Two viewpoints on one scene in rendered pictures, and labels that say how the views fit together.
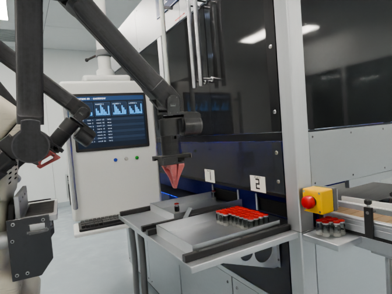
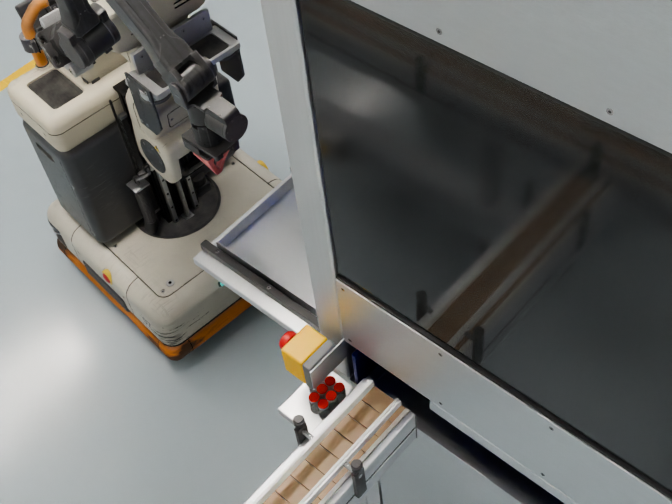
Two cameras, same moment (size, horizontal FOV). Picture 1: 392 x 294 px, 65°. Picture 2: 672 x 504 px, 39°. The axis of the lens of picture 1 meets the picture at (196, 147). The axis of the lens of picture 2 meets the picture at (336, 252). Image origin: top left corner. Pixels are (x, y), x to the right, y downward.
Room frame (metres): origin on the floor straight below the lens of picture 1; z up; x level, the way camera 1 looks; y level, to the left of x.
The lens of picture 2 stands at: (0.81, -1.31, 2.48)
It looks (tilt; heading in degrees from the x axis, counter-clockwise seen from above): 51 degrees down; 77
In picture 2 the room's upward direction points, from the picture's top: 8 degrees counter-clockwise
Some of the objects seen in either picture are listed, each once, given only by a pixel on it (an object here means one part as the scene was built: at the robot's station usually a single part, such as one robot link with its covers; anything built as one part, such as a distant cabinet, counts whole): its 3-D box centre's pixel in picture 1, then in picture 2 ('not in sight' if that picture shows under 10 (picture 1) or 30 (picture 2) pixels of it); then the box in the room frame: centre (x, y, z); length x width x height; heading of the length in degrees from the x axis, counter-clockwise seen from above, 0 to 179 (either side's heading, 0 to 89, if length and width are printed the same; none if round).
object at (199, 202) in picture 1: (195, 205); not in sight; (1.40, 0.02, 0.90); 0.34 x 0.26 x 0.04; 119
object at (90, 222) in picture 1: (119, 218); not in sight; (1.56, 0.42, 0.82); 0.40 x 0.14 x 0.02; 113
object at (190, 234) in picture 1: (216, 227); (316, 246); (1.05, -0.05, 0.90); 0.34 x 0.26 x 0.04; 120
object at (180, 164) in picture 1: (169, 172); (210, 153); (0.89, 0.08, 1.12); 0.07 x 0.07 x 0.09; 29
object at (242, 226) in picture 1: (236, 220); not in sight; (1.09, -0.13, 0.90); 0.18 x 0.02 x 0.05; 30
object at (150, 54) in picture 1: (147, 94); not in sight; (2.09, 0.29, 1.50); 0.49 x 0.01 x 0.59; 29
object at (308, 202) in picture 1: (309, 202); (291, 343); (0.92, -0.33, 0.99); 0.04 x 0.04 x 0.04; 29
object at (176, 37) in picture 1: (184, 80); not in sight; (1.62, 0.03, 1.50); 0.47 x 0.01 x 0.59; 29
